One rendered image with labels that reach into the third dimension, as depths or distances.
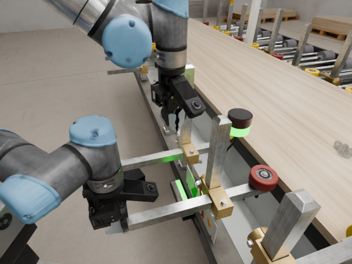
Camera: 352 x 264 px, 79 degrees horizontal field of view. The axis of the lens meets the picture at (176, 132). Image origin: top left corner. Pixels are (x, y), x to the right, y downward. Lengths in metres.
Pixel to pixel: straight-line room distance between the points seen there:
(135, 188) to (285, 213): 0.31
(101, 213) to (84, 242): 1.13
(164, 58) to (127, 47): 0.19
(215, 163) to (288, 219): 0.26
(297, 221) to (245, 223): 0.56
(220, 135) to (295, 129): 0.47
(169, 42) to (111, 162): 0.28
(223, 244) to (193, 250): 0.76
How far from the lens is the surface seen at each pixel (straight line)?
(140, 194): 0.52
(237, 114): 0.54
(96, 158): 0.39
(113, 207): 0.53
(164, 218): 0.64
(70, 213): 1.81
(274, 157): 0.78
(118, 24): 0.34
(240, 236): 0.89
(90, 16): 0.36
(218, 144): 0.55
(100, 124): 0.39
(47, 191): 0.36
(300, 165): 0.79
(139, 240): 1.57
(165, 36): 0.51
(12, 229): 0.64
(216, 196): 0.65
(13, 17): 8.14
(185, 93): 0.53
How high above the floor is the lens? 1.39
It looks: 37 degrees down
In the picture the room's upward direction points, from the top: straight up
